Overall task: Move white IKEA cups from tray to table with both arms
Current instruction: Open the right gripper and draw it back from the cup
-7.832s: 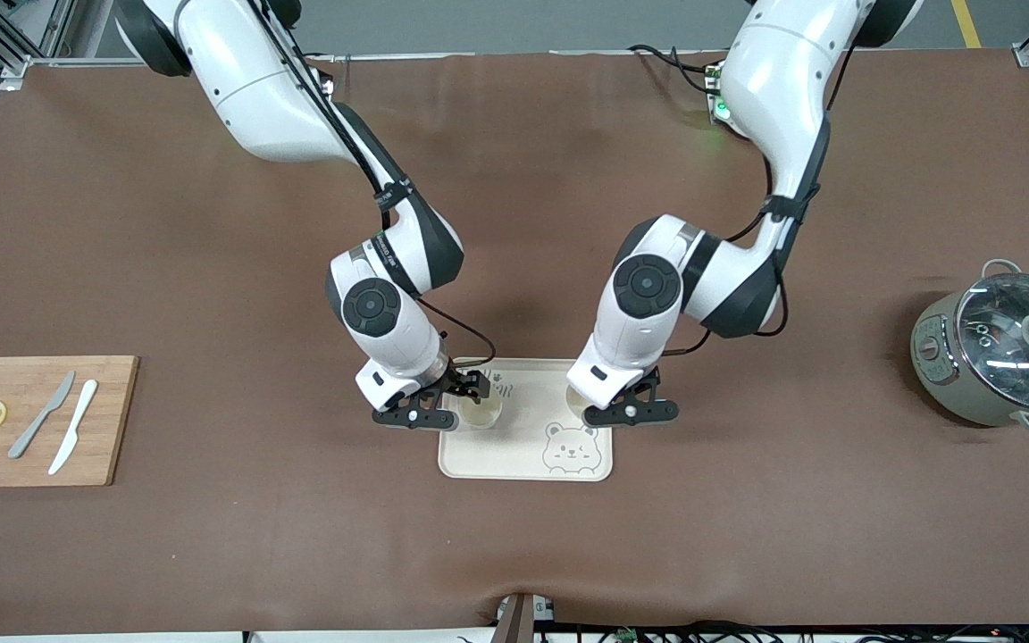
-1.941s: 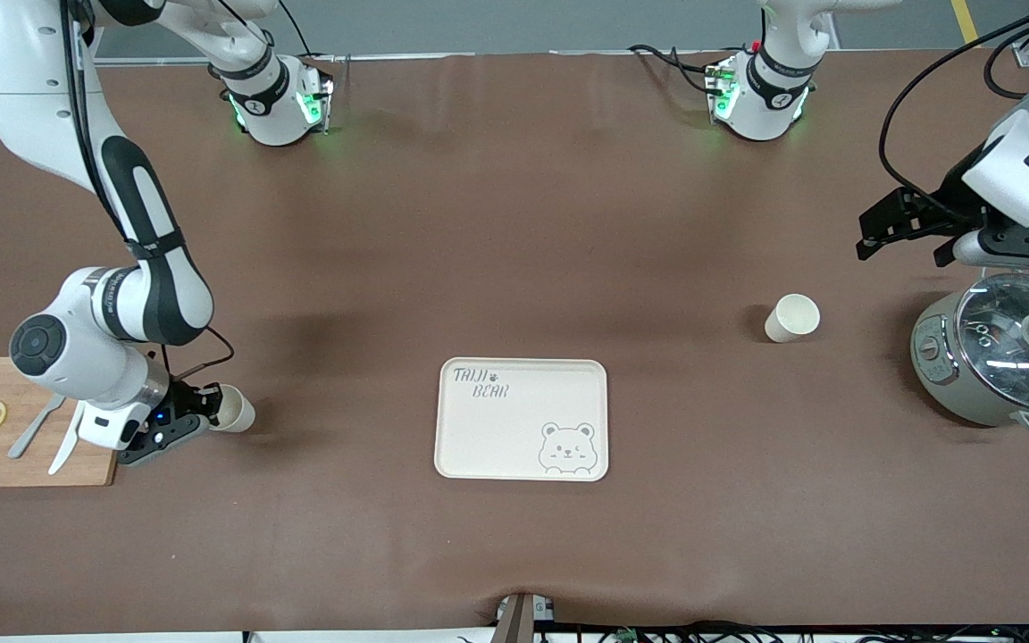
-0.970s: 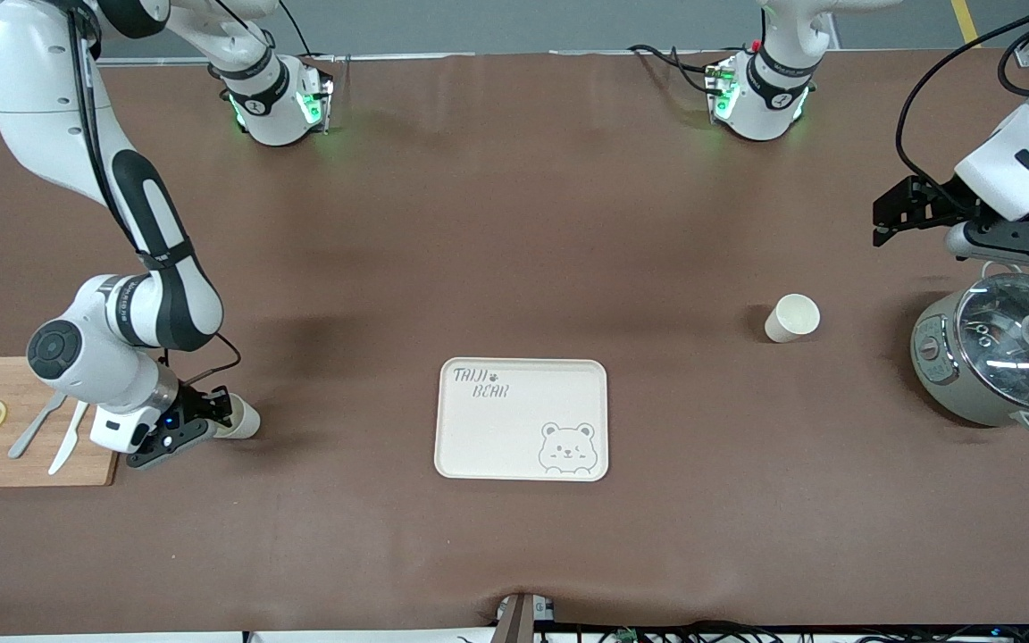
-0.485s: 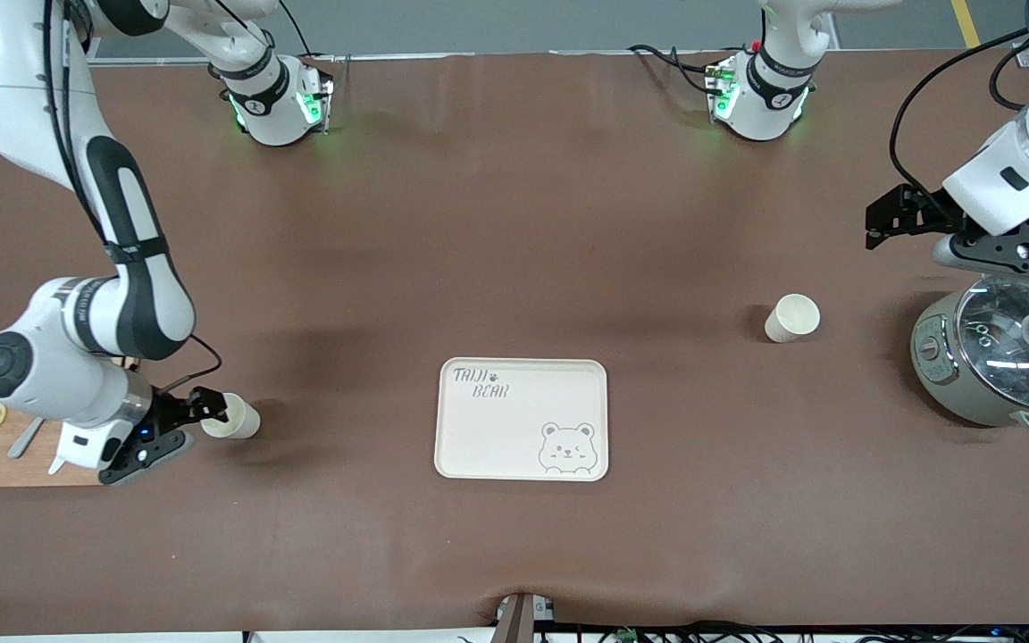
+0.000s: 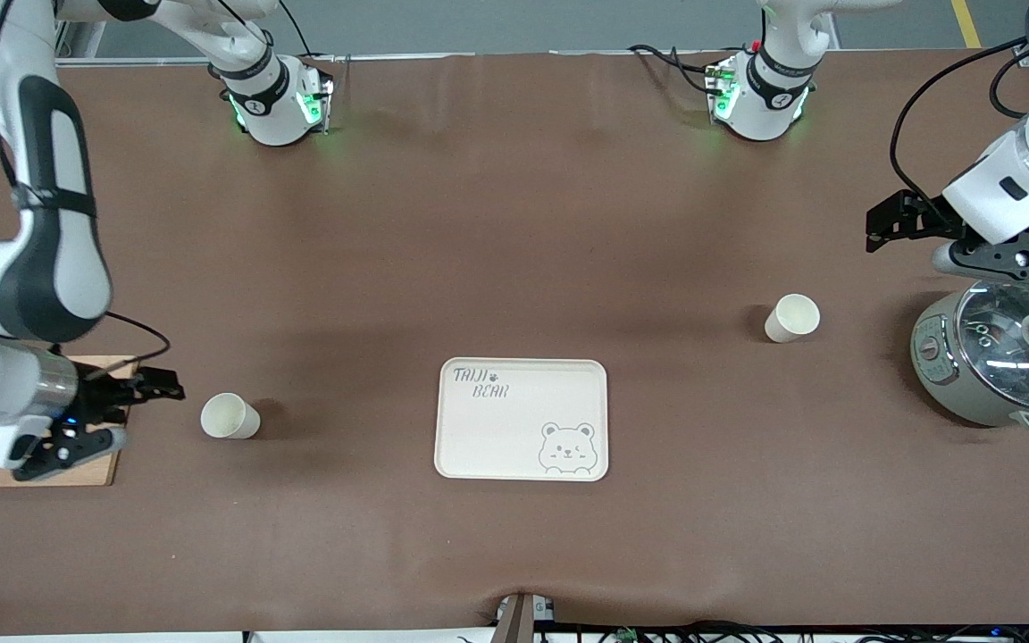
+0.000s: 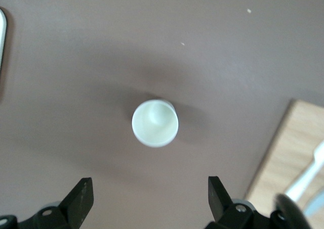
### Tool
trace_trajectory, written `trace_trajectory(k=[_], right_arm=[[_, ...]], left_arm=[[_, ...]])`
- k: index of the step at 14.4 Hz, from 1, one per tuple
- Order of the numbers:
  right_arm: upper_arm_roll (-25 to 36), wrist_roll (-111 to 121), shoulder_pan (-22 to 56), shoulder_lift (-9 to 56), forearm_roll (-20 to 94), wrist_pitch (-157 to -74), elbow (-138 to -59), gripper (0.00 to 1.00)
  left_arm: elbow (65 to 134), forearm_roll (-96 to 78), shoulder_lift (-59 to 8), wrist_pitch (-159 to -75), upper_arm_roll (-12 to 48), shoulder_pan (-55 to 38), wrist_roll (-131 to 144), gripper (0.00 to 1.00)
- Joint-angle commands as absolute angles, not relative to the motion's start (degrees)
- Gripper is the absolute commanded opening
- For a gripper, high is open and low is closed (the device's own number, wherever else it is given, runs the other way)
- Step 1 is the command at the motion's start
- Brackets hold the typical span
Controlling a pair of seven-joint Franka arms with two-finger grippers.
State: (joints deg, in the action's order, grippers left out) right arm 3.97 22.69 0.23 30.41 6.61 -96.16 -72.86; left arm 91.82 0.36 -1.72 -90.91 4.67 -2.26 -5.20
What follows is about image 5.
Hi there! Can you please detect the grey-green cooking pot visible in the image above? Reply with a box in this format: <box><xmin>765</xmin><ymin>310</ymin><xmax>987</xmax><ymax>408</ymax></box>
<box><xmin>910</xmin><ymin>272</ymin><xmax>1029</xmax><ymax>438</ymax></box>

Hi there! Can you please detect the thin black base cable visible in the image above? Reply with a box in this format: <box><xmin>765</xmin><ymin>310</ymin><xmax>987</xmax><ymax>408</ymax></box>
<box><xmin>277</xmin><ymin>0</ymin><xmax>323</xmax><ymax>60</ymax></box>

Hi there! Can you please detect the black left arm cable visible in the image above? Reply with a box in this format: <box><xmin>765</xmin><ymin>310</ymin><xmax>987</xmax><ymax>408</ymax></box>
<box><xmin>890</xmin><ymin>38</ymin><xmax>1029</xmax><ymax>224</ymax></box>

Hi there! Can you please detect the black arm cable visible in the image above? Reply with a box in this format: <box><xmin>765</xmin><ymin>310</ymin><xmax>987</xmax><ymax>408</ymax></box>
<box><xmin>0</xmin><ymin>0</ymin><xmax>172</xmax><ymax>381</ymax></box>
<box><xmin>890</xmin><ymin>38</ymin><xmax>1029</xmax><ymax>224</ymax></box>

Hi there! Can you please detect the beige bear print tray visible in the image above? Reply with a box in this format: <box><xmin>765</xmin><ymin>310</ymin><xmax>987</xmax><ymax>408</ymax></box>
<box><xmin>434</xmin><ymin>357</ymin><xmax>610</xmax><ymax>483</ymax></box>

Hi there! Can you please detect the glass pot lid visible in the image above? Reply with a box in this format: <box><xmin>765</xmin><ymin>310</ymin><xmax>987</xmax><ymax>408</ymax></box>
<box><xmin>957</xmin><ymin>279</ymin><xmax>1029</xmax><ymax>412</ymax></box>

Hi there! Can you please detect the metal table edge bracket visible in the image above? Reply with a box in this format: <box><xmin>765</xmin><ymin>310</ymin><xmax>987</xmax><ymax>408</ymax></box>
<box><xmin>495</xmin><ymin>592</ymin><xmax>558</xmax><ymax>643</ymax></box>

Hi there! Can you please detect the black base cable bundle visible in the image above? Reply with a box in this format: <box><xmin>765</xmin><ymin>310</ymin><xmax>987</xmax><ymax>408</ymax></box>
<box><xmin>628</xmin><ymin>43</ymin><xmax>730</xmax><ymax>96</ymax></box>

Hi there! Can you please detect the wooden cutting board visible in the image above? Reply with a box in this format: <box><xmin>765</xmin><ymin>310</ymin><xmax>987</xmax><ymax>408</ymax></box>
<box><xmin>0</xmin><ymin>355</ymin><xmax>139</xmax><ymax>489</ymax></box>

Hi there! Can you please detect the brown table mat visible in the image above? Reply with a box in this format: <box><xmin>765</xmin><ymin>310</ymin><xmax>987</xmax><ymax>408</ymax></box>
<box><xmin>0</xmin><ymin>49</ymin><xmax>1029</xmax><ymax>637</ymax></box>

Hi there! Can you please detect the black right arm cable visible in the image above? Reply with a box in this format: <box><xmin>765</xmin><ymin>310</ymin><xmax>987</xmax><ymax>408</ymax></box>
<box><xmin>0</xmin><ymin>0</ymin><xmax>172</xmax><ymax>381</ymax></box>

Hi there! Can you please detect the white IKEA cup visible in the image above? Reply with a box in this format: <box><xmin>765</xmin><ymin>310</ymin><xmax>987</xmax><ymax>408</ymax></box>
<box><xmin>200</xmin><ymin>393</ymin><xmax>262</xmax><ymax>440</ymax></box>
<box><xmin>765</xmin><ymin>294</ymin><xmax>821</xmax><ymax>344</ymax></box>

